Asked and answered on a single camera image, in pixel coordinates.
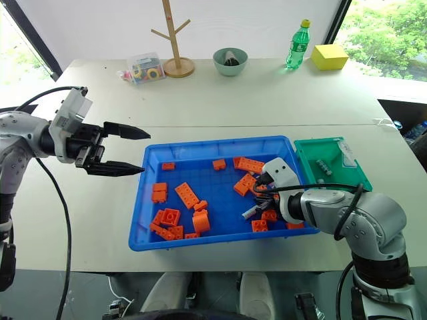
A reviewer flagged yellow box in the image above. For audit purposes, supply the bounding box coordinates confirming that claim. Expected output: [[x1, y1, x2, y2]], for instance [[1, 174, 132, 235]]
[[310, 43, 350, 71]]

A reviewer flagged white rounded robot leg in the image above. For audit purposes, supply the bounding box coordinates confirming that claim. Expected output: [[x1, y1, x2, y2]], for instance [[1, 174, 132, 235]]
[[139, 271, 193, 315], [239, 271, 277, 320]]

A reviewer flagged large orange toy brick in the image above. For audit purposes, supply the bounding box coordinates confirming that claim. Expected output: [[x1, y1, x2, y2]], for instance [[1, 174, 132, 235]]
[[233, 156, 266, 175]]

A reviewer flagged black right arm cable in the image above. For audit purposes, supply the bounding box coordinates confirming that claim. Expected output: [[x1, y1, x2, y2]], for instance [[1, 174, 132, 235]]
[[252, 174, 365, 241]]

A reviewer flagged square orange toy brick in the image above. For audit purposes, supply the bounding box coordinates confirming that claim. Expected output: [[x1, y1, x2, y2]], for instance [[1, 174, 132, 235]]
[[160, 207, 181, 227]]

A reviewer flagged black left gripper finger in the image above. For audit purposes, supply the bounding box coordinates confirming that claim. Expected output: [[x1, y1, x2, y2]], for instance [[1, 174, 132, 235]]
[[85, 160, 146, 177], [102, 121, 151, 141]]

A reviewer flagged green plastic soda bottle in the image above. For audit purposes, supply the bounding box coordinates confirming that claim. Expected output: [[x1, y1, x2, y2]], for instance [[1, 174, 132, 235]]
[[285, 18, 312, 70]]

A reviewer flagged green plastic bin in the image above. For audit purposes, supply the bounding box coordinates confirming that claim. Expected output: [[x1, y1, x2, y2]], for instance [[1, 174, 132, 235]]
[[293, 136, 374, 194]]

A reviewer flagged clear box of colourful rings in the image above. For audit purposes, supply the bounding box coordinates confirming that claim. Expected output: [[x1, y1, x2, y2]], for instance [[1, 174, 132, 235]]
[[127, 51, 167, 86]]

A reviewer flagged black window frame post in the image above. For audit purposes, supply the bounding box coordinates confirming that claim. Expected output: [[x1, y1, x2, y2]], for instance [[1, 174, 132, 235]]
[[324, 0, 354, 46], [0, 0, 63, 82]]

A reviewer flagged pale green bowl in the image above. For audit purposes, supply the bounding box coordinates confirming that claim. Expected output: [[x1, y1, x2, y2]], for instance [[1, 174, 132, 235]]
[[212, 47, 250, 77]]

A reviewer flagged white thin cable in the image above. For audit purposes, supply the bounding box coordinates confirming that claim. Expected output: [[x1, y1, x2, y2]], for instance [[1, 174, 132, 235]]
[[372, 117, 402, 130]]

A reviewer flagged long orange toy brick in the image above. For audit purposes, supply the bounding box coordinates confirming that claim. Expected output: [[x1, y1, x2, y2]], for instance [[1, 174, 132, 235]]
[[174, 182, 201, 210], [149, 222, 175, 242]]

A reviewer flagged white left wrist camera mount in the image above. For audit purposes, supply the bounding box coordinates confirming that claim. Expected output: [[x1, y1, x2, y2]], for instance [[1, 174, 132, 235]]
[[48, 87, 93, 164]]

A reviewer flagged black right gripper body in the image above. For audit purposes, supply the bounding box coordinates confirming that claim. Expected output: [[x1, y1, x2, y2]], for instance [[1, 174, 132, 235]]
[[254, 190, 281, 212]]

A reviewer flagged wooden mug tree stand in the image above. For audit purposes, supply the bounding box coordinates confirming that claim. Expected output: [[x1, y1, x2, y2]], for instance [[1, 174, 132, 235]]
[[150, 0, 196, 79]]

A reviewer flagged blue plastic bin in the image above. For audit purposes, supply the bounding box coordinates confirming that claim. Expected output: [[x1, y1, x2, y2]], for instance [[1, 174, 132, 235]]
[[128, 135, 322, 252]]

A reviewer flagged white label on green bin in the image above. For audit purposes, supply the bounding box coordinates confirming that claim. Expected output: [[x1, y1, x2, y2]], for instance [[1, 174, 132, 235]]
[[338, 140, 355, 167]]

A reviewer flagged arched orange toy brick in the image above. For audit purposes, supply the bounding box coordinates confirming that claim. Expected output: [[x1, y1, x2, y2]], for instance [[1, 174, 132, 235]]
[[191, 211, 212, 235]]

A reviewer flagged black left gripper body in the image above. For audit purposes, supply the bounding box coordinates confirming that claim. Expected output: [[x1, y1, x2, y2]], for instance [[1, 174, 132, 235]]
[[65, 123, 107, 169]]

